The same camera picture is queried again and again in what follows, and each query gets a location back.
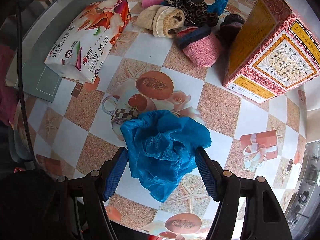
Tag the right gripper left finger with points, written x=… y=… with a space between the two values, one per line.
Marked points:
x=99 y=186

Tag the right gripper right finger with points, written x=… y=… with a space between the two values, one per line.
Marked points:
x=224 y=187

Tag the leopard print scrunchie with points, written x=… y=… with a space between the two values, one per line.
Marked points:
x=195 y=14

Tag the beige knitted sock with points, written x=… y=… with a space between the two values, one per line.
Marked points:
x=163 y=21

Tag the blue mesh cloth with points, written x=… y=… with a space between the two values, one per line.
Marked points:
x=161 y=149

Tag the blue rubber glove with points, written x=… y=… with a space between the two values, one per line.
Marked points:
x=217 y=7

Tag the dark purple knitted sock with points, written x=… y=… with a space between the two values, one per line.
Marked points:
x=229 y=29

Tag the patterned checkered tablecloth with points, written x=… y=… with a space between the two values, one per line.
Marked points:
x=189 y=211

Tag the red yellow carton box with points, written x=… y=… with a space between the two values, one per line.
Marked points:
x=274 y=52

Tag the floral tissue pack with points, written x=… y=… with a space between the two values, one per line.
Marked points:
x=80 y=51

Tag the grey storage box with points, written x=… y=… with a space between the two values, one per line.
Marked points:
x=38 y=79

